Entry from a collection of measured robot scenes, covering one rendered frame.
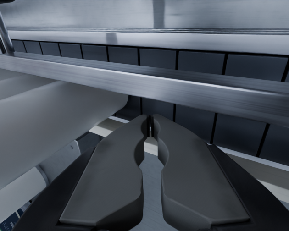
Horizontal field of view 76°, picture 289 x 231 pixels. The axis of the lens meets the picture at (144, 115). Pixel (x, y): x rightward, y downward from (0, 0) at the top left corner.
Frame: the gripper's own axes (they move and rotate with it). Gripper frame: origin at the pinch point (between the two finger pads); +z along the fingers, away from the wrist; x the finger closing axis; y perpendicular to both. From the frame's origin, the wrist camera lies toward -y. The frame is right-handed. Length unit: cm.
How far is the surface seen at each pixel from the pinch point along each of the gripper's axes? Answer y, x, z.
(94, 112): 0.8, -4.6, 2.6
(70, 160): 17.1, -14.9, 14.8
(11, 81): -1.2, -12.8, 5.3
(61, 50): -2.8, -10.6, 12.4
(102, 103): 0.5, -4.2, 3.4
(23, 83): -1.0, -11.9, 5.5
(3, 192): 25.3, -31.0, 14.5
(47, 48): -2.8, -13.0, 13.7
